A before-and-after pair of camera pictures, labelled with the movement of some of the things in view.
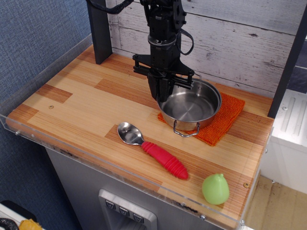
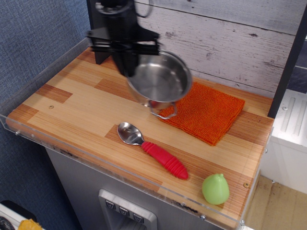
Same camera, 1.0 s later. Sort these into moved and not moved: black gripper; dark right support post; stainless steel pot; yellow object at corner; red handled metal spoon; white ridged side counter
Moved: stainless steel pot; black gripper
Not moved: red handled metal spoon; yellow object at corner; dark right support post; white ridged side counter
